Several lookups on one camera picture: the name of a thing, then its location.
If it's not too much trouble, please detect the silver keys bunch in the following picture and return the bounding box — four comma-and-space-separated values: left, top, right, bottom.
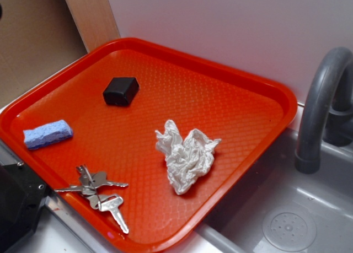
54, 165, 130, 234

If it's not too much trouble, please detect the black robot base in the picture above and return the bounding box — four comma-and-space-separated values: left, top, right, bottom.
1, 164, 49, 252

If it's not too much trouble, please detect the crumpled white paper towel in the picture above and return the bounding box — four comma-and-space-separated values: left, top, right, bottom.
155, 120, 222, 195

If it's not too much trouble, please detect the red plastic tray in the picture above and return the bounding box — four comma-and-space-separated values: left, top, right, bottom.
1, 38, 297, 252

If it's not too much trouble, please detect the black rectangular block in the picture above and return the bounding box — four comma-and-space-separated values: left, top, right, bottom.
103, 77, 140, 106

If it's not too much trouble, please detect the blue sponge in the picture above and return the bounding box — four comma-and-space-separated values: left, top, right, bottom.
23, 120, 73, 150

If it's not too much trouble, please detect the grey plastic sink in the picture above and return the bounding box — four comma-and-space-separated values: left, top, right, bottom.
192, 127, 353, 253

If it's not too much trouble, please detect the wooden board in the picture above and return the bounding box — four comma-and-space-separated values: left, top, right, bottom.
65, 0, 120, 52

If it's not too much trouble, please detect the grey curved faucet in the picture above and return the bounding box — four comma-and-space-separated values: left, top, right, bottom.
295, 47, 352, 174

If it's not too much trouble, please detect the round sink drain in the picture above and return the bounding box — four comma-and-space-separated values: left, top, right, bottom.
262, 206, 317, 252

